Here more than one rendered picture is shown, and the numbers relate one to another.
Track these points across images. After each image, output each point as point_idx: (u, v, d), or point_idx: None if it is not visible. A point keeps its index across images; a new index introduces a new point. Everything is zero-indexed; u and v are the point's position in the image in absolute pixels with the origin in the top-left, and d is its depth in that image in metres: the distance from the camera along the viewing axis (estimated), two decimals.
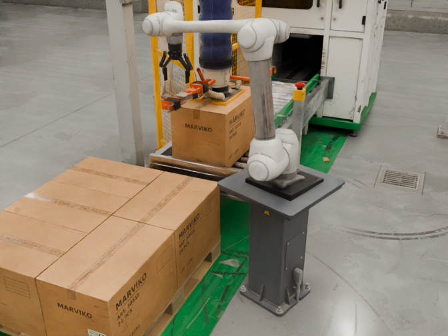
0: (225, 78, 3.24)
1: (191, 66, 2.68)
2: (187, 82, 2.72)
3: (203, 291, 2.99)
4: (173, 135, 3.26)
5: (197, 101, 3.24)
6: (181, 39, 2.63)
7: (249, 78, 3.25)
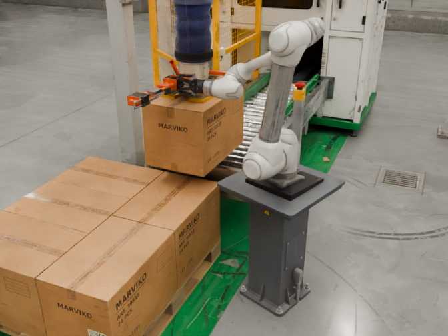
0: (204, 73, 2.91)
1: (181, 74, 2.71)
2: (167, 77, 2.76)
3: (203, 291, 2.99)
4: (146, 135, 2.93)
5: (172, 98, 2.91)
6: (209, 79, 2.66)
7: None
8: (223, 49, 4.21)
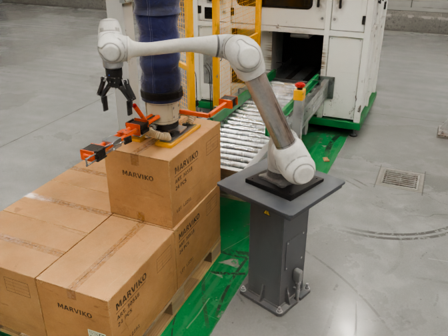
0: (173, 113, 2.64)
1: (133, 95, 2.23)
2: (130, 114, 2.28)
3: (203, 291, 2.99)
4: (110, 182, 2.67)
5: (138, 141, 2.65)
6: (121, 64, 2.19)
7: (201, 113, 2.65)
8: None
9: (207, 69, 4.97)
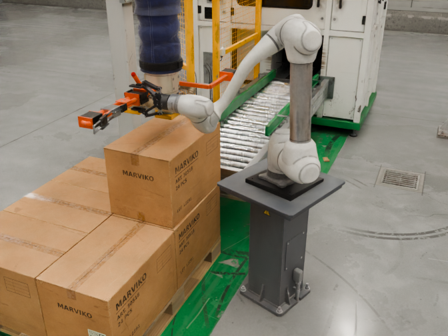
0: (173, 85, 2.57)
1: (147, 81, 2.36)
2: (131, 84, 2.41)
3: (203, 291, 2.99)
4: (110, 182, 2.67)
5: (137, 114, 2.57)
6: (175, 94, 2.33)
7: (202, 85, 2.58)
8: (223, 49, 4.21)
9: (207, 69, 4.97)
